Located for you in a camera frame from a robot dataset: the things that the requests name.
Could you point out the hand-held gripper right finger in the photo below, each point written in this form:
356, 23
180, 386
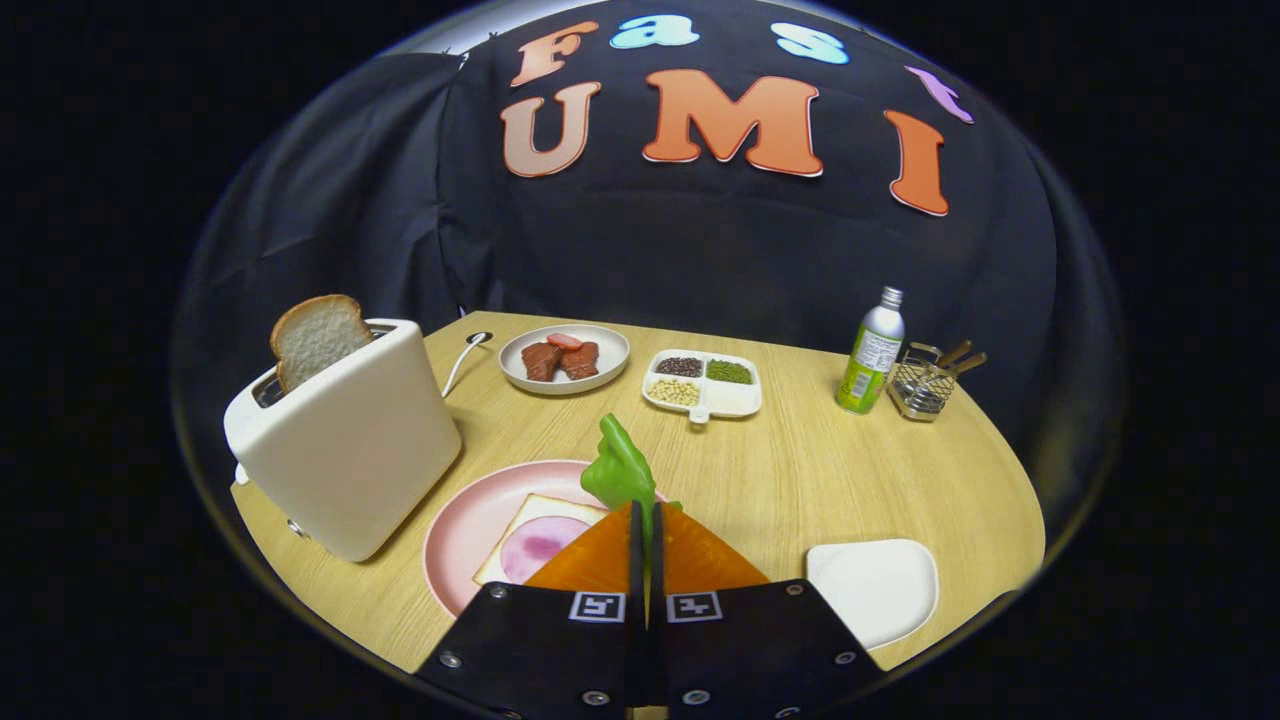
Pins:
750, 650

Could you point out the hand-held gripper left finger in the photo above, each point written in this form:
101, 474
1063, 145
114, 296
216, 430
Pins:
540, 650

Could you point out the green lettuce leaf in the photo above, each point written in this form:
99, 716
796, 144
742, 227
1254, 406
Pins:
615, 470

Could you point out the toasted bread slice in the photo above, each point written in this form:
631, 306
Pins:
318, 340

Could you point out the round pink ham slice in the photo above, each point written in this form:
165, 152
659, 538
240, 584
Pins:
540, 548

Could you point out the small white square plate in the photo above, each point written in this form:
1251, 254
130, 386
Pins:
870, 590

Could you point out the white bread slice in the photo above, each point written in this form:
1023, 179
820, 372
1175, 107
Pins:
560, 508

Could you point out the pink round plate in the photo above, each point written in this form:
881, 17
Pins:
465, 520

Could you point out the white divided dish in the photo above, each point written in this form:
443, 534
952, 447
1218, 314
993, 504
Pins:
735, 400

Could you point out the pile of yellow beans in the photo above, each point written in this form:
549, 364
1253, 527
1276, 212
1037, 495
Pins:
675, 392

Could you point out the white toaster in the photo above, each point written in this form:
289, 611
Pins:
350, 450

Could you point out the pile of green beans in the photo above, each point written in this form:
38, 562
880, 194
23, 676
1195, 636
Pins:
730, 372

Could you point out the brown meat piece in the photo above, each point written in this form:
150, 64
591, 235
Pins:
540, 362
580, 362

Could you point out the pile of dark beans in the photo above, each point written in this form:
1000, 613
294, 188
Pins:
680, 366

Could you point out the round white plate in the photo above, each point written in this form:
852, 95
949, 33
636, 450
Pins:
612, 355

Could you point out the pink ham piece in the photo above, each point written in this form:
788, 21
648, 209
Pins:
564, 341

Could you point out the silver bottle with green label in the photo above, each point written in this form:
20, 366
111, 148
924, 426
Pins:
870, 360

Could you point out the black backdrop cloth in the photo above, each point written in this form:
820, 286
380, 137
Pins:
650, 250

